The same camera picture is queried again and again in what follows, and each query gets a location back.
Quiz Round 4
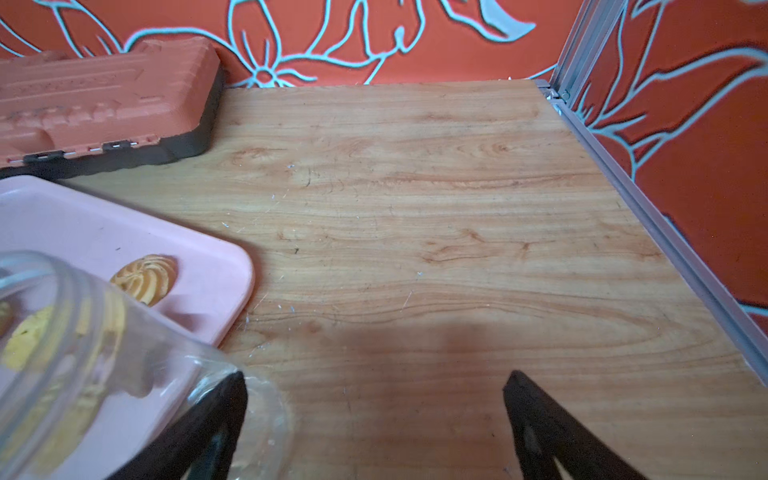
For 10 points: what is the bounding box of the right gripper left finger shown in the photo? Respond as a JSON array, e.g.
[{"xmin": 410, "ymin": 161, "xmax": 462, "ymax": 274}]
[{"xmin": 110, "ymin": 371, "xmax": 248, "ymax": 479}]

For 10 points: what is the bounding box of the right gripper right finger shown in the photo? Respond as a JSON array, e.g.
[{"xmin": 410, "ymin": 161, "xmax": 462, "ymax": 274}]
[{"xmin": 503, "ymin": 370, "xmax": 646, "ymax": 480}]

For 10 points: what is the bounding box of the clear cookie jar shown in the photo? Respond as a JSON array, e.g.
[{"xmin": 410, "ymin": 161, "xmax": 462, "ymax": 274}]
[{"xmin": 1, "ymin": 251, "xmax": 289, "ymax": 479}]

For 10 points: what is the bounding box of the pink plastic tray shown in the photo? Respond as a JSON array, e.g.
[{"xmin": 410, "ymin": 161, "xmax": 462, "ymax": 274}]
[{"xmin": 0, "ymin": 175, "xmax": 257, "ymax": 480}]

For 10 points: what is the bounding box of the yellow swirl cookie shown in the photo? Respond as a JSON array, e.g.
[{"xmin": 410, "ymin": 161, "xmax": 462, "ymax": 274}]
[{"xmin": 110, "ymin": 255, "xmax": 179, "ymax": 307}]

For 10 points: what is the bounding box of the orange tool case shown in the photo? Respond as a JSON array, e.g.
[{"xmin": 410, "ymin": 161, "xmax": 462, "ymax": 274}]
[{"xmin": 1, "ymin": 37, "xmax": 225, "ymax": 180}]

